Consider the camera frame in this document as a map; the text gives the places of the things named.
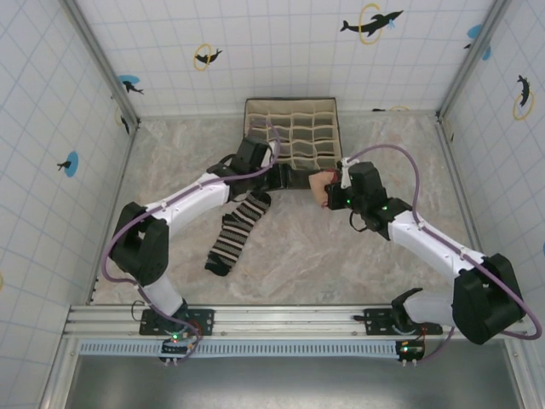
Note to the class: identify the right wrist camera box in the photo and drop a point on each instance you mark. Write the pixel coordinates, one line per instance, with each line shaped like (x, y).
(364, 179)

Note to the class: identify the grey fabric divider organizer box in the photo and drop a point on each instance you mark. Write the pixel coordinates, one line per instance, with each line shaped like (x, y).
(306, 132)

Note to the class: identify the grey metal sheet panel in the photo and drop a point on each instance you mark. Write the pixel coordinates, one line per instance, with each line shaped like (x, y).
(298, 383)

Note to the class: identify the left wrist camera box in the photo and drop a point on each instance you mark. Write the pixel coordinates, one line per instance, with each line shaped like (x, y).
(253, 153)

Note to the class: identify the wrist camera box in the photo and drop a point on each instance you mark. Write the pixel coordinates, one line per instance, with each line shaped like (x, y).
(253, 153)
(364, 179)

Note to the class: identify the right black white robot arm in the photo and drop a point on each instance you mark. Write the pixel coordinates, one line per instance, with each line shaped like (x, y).
(434, 247)

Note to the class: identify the dolphin blue oval sticker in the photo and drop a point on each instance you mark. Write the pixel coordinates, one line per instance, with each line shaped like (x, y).
(479, 36)
(70, 164)
(130, 84)

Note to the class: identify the aluminium mounting rail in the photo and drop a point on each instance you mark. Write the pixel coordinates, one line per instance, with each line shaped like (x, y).
(277, 319)

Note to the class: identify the beige red purple sock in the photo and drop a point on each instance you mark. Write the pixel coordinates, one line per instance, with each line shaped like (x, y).
(317, 187)

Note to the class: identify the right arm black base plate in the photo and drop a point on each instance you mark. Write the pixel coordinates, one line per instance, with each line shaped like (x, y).
(376, 321)

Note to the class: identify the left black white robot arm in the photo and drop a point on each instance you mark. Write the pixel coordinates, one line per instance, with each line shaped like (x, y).
(191, 198)

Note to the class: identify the aluminium frame back rail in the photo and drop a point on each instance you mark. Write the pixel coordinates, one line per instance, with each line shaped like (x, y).
(191, 116)

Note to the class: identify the aluminium frame side rail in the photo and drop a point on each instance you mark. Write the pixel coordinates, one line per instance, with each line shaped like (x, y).
(459, 174)
(123, 174)

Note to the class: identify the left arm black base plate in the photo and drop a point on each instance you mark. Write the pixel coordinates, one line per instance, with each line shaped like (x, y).
(204, 319)

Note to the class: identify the marble pattern table cover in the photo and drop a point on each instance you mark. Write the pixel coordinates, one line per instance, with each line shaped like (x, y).
(298, 264)

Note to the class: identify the black white striped sock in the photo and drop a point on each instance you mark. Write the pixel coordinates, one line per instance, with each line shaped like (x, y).
(238, 230)

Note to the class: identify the aluminium frame post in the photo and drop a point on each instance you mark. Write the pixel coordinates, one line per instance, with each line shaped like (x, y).
(102, 59)
(472, 55)

